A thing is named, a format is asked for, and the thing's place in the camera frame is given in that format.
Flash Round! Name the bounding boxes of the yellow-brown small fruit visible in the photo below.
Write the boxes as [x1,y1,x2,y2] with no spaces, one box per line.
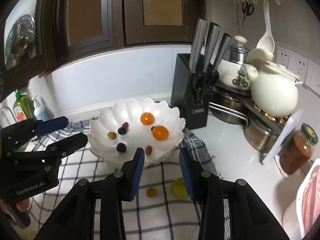
[107,132,117,140]

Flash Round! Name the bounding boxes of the dark plum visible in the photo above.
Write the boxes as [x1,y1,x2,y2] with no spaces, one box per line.
[116,142,127,153]
[118,126,127,135]

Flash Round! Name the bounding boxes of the red grape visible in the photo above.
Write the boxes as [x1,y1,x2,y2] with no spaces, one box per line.
[122,122,129,129]
[145,145,153,155]

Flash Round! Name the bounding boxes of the orange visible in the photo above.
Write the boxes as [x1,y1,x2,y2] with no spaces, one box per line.
[152,125,169,141]
[140,112,155,126]

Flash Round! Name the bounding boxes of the checkered white kitchen cloth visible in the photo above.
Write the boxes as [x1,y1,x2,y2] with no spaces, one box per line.
[27,116,231,240]

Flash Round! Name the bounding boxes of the person's hand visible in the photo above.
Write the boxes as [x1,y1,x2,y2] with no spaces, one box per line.
[0,199,30,214]

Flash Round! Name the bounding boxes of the green dish soap bottle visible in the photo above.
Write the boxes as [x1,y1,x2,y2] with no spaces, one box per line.
[13,90,35,122]

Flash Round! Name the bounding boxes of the blue pump bottle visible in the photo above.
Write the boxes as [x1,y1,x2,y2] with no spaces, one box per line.
[31,95,49,121]

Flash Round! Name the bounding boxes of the white pink drain basket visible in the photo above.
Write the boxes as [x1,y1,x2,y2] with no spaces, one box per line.
[296,159,319,238]

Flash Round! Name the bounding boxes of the white scalloped fruit bowl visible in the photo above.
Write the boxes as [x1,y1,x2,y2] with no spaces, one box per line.
[87,98,185,167]

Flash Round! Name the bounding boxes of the green apple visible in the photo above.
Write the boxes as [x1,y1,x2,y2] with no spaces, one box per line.
[171,178,189,199]

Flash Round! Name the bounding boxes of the steel pot right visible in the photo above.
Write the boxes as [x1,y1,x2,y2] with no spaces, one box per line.
[245,113,278,153]

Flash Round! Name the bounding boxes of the small yellow fruit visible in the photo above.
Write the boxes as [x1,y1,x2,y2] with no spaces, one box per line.
[146,187,157,198]

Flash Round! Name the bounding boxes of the glass jar red sauce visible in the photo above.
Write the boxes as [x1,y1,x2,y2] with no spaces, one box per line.
[279,123,319,175]

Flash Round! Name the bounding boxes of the metal corner rack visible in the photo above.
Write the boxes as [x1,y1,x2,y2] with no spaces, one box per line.
[213,82,304,164]

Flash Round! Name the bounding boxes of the steel pot left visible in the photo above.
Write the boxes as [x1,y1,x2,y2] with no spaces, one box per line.
[209,91,248,126]

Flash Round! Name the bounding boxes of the cream ceramic pot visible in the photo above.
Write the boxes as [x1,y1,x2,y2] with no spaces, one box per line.
[239,48,303,118]

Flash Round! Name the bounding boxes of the black knife block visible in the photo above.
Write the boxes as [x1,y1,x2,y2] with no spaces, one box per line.
[170,54,219,130]

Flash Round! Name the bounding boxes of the steel lidded pot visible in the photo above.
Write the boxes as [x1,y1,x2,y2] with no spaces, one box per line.
[217,35,251,91]

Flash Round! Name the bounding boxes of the white hanging spoon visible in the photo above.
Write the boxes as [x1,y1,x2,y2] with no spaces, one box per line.
[256,1,275,53]

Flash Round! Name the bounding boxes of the black scissors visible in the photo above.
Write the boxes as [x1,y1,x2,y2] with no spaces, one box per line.
[241,1,254,26]

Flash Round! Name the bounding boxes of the white wall socket strip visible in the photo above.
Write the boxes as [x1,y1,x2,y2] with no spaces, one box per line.
[276,46,320,95]

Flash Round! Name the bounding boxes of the steel knife handle right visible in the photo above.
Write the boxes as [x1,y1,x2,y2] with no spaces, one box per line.
[212,33,232,73]

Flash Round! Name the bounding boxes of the steel knife handle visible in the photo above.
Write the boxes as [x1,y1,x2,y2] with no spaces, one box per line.
[212,33,232,73]
[189,18,208,73]
[203,22,221,73]

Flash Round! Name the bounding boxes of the steel knife handle left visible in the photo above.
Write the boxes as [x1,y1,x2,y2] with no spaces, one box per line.
[189,18,208,73]

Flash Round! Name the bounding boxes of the steel knife handle middle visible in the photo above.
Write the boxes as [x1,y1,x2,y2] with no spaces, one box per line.
[203,22,221,73]

